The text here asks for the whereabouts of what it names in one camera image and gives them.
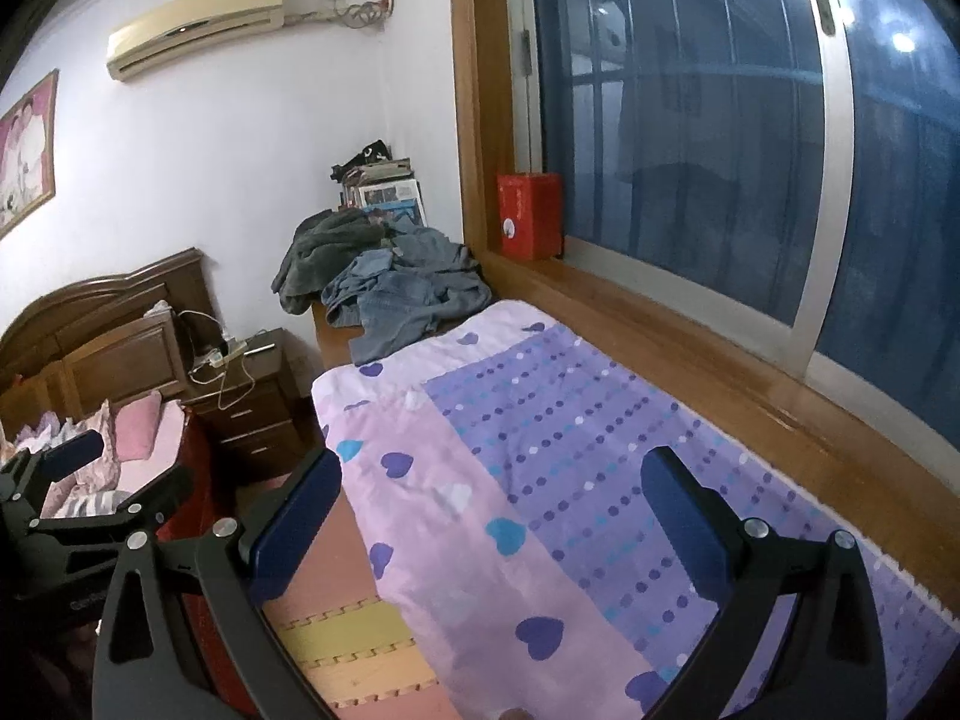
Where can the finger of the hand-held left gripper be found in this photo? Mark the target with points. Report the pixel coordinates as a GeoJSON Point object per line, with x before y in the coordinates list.
{"type": "Point", "coordinates": [150, 499]}
{"type": "Point", "coordinates": [75, 450]}

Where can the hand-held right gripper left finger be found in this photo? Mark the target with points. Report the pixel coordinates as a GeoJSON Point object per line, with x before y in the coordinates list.
{"type": "Point", "coordinates": [296, 521]}

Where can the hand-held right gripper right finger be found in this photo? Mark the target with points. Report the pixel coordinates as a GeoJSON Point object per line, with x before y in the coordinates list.
{"type": "Point", "coordinates": [679, 514]}

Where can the pink ruffled bedding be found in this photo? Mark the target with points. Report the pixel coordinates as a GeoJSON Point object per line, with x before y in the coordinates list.
{"type": "Point", "coordinates": [82, 489]}

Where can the pink pillow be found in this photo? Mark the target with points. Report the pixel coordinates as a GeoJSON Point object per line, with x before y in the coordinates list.
{"type": "Point", "coordinates": [139, 424]}

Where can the wooden bed headboard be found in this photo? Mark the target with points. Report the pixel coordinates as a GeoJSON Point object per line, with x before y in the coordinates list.
{"type": "Point", "coordinates": [97, 345]}

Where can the brown wooden nightstand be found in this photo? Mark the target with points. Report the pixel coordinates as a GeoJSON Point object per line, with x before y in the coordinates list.
{"type": "Point", "coordinates": [255, 405]}

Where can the colourful foam floor mat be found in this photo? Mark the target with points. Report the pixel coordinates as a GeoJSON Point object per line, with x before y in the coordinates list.
{"type": "Point", "coordinates": [352, 637]}

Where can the white power strip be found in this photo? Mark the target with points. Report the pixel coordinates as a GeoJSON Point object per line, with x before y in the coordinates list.
{"type": "Point", "coordinates": [229, 352]}

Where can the red box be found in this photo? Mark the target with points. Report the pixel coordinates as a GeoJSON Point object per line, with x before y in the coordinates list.
{"type": "Point", "coordinates": [529, 217]}

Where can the stack of magazines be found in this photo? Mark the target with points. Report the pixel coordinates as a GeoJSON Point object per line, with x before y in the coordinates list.
{"type": "Point", "coordinates": [390, 195]}

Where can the sliding glass window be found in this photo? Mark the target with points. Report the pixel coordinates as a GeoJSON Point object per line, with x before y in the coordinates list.
{"type": "Point", "coordinates": [675, 165]}

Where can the black bag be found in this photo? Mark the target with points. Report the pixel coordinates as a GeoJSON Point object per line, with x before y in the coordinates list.
{"type": "Point", "coordinates": [367, 154]}

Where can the beige air conditioner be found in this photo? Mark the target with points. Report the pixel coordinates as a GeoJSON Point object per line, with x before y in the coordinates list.
{"type": "Point", "coordinates": [195, 22]}

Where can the framed wall poster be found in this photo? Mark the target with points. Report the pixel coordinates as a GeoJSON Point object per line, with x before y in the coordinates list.
{"type": "Point", "coordinates": [26, 157]}

